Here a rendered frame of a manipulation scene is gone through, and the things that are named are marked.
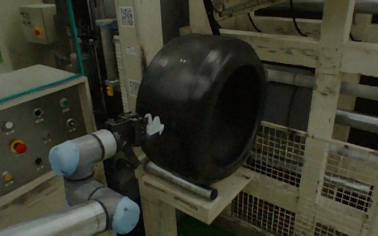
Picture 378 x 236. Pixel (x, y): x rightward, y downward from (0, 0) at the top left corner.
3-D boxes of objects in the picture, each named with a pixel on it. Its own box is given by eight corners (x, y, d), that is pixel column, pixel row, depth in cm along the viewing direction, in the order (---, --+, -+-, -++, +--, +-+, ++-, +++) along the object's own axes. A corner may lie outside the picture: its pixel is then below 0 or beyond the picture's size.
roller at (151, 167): (144, 172, 137) (143, 162, 135) (151, 166, 140) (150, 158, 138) (211, 203, 117) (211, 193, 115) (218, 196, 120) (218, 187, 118)
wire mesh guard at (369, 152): (202, 207, 198) (199, 105, 168) (204, 206, 199) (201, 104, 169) (357, 282, 147) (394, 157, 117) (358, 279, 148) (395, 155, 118)
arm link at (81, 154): (48, 174, 76) (44, 142, 73) (86, 158, 84) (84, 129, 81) (67, 186, 71) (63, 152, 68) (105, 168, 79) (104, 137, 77)
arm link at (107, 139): (105, 165, 79) (86, 155, 84) (119, 158, 83) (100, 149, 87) (104, 137, 77) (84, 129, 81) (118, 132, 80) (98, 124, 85)
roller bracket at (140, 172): (135, 179, 137) (132, 159, 132) (190, 140, 165) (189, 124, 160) (140, 181, 135) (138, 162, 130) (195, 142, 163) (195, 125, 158)
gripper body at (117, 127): (151, 116, 89) (117, 128, 80) (151, 143, 91) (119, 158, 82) (132, 110, 93) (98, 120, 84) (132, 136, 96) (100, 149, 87)
